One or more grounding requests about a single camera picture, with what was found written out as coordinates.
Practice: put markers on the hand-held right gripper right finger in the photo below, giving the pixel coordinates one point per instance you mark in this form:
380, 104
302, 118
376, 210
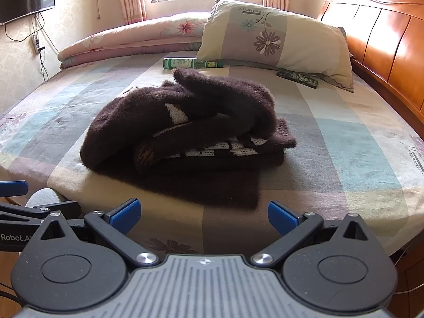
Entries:
281, 218

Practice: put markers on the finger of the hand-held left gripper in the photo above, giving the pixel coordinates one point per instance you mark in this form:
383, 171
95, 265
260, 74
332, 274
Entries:
13, 188
20, 213

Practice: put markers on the floral patchwork pillow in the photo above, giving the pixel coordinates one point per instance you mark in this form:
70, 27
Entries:
298, 39

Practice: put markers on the folded pink floral quilt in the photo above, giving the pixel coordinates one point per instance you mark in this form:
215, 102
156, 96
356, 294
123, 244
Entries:
132, 39

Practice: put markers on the white power strip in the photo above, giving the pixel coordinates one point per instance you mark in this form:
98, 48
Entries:
37, 43

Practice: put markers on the brown fuzzy sweater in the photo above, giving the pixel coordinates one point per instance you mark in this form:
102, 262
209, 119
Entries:
132, 122

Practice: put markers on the wooden headboard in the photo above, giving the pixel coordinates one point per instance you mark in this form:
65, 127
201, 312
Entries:
381, 39

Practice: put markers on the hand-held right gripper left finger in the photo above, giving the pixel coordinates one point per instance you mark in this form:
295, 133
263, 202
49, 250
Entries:
126, 217

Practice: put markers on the dark patterned flat case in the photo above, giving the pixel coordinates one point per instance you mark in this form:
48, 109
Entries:
298, 78

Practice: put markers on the person's grey trouser leg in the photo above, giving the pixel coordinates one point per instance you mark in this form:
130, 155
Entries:
43, 197

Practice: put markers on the green glass bottle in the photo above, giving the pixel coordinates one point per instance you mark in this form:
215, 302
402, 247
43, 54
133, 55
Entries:
182, 63

